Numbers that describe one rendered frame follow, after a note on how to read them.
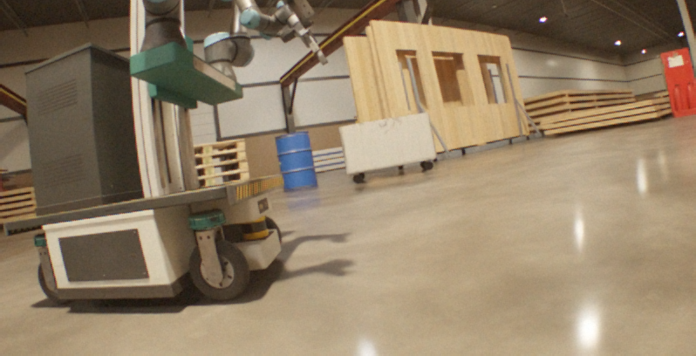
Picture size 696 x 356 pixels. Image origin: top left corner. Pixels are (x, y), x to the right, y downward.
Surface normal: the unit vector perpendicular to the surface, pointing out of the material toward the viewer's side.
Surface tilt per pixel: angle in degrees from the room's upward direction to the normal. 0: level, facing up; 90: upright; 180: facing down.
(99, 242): 90
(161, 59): 90
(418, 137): 90
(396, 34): 90
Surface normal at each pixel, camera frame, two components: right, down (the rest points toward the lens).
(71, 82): 0.00, 0.00
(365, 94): 0.49, -0.09
